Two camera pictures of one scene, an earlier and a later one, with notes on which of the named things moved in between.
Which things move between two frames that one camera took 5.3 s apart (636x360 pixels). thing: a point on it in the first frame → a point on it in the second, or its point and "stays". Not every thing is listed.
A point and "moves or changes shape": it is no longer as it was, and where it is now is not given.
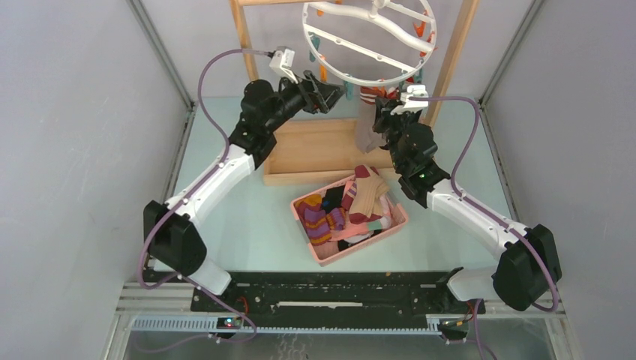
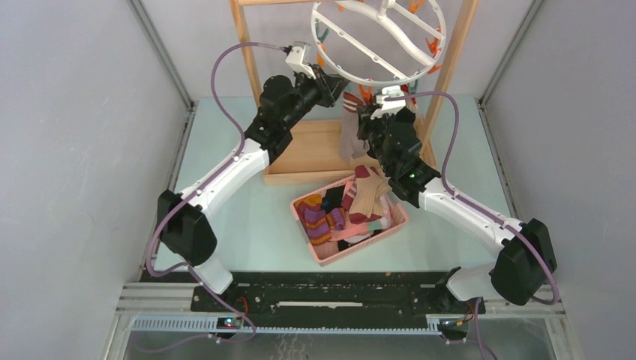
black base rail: (350, 292) stays
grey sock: (368, 139) moves or changes shape
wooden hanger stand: (299, 151) stays
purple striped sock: (319, 224) stays
